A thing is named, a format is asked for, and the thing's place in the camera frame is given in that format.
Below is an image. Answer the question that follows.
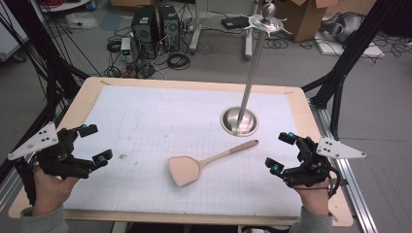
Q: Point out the beige spatula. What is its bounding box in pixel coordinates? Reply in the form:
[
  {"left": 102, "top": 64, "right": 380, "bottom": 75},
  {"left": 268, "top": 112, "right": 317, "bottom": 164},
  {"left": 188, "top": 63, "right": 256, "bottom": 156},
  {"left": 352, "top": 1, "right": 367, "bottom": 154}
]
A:
[{"left": 167, "top": 139, "right": 260, "bottom": 187}]

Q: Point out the black computer tower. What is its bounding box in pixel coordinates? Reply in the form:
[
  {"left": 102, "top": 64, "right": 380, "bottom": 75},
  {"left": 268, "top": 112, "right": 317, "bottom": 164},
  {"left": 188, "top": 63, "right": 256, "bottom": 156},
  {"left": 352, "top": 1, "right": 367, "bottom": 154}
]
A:
[
  {"left": 130, "top": 4, "right": 159, "bottom": 60},
  {"left": 158, "top": 4, "right": 181, "bottom": 52}
]

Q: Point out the metal pole stand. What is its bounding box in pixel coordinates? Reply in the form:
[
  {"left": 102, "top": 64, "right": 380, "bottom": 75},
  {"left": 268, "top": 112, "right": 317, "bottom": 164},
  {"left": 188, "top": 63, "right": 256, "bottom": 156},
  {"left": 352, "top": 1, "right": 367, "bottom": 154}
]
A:
[{"left": 220, "top": 2, "right": 292, "bottom": 137}]

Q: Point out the aluminium rail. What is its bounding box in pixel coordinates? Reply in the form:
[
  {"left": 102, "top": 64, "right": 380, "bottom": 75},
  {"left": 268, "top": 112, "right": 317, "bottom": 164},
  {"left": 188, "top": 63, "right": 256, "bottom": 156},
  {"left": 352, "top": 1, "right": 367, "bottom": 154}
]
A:
[{"left": 310, "top": 99, "right": 379, "bottom": 233}]

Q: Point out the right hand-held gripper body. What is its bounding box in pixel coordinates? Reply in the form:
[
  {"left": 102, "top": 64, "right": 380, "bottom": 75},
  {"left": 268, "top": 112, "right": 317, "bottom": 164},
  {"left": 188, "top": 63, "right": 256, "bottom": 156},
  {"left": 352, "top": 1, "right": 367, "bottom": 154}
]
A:
[{"left": 281, "top": 135, "right": 367, "bottom": 189}]

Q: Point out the grey bag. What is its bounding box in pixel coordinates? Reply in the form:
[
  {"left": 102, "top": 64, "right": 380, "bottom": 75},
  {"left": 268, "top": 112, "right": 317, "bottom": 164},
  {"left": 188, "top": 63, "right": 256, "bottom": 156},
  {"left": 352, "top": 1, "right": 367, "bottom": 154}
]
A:
[{"left": 320, "top": 12, "right": 364, "bottom": 45}]

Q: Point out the black frame stand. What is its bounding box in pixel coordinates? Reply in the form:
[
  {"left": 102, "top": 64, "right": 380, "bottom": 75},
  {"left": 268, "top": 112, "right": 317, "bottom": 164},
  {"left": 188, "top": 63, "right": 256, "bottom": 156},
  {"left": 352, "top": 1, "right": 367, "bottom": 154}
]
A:
[
  {"left": 0, "top": 0, "right": 90, "bottom": 205},
  {"left": 300, "top": 0, "right": 400, "bottom": 141}
]

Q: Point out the coiled black cable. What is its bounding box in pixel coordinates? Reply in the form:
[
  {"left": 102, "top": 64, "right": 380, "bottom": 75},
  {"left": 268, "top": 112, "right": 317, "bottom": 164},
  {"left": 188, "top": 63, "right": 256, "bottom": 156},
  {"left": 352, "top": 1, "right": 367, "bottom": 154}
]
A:
[{"left": 167, "top": 52, "right": 191, "bottom": 71}]

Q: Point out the person's left hand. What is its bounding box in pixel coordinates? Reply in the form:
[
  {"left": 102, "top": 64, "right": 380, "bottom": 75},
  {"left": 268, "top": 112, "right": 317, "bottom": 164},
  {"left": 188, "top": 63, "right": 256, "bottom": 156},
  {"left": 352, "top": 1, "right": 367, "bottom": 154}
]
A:
[{"left": 32, "top": 164, "right": 81, "bottom": 216}]

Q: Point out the black flat box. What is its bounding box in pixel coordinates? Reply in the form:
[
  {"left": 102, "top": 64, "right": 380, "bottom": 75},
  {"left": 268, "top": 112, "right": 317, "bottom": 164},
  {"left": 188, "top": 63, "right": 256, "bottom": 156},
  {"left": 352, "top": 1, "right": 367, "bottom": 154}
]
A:
[{"left": 221, "top": 16, "right": 251, "bottom": 30}]

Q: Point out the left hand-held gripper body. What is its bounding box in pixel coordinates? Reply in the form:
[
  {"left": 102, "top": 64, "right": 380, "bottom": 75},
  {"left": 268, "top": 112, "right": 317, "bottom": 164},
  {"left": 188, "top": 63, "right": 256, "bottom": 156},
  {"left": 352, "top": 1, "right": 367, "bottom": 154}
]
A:
[{"left": 8, "top": 121, "right": 97, "bottom": 180}]

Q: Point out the person's right hand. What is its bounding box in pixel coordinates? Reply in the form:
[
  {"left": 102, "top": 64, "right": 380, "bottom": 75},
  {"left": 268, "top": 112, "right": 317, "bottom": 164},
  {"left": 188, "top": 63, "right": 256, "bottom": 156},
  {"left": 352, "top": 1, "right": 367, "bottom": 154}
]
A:
[{"left": 292, "top": 185, "right": 331, "bottom": 217}]

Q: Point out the small white device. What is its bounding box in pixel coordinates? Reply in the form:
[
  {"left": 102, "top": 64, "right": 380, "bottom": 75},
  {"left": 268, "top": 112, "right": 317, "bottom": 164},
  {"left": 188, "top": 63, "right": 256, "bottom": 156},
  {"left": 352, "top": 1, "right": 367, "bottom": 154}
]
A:
[{"left": 120, "top": 37, "right": 132, "bottom": 56}]

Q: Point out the white flat board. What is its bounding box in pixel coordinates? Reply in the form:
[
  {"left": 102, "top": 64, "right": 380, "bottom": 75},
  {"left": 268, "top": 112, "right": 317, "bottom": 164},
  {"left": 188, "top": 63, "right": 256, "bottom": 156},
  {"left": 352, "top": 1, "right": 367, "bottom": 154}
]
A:
[{"left": 315, "top": 39, "right": 387, "bottom": 59}]

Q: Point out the white grid mat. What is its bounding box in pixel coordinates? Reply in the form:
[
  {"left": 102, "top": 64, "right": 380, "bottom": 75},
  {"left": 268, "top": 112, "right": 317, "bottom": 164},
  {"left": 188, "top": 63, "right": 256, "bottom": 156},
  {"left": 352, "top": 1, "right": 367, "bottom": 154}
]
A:
[{"left": 62, "top": 84, "right": 304, "bottom": 217}]

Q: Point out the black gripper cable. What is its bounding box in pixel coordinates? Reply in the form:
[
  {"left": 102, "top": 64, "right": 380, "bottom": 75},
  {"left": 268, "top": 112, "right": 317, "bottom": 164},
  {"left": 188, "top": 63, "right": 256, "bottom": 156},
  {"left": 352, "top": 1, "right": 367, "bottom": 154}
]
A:
[{"left": 327, "top": 165, "right": 343, "bottom": 199}]

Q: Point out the cardboard box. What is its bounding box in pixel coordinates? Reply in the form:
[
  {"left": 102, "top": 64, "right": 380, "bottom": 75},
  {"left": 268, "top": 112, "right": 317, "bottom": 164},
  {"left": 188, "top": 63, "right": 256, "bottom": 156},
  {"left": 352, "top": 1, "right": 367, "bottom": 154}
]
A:
[{"left": 275, "top": 0, "right": 340, "bottom": 43}]

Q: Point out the white stand leg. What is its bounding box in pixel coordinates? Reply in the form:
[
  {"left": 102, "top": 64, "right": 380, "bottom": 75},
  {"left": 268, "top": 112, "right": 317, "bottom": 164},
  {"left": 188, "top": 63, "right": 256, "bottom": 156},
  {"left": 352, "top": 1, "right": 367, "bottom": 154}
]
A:
[
  {"left": 189, "top": 0, "right": 204, "bottom": 54},
  {"left": 244, "top": 28, "right": 255, "bottom": 61}
]

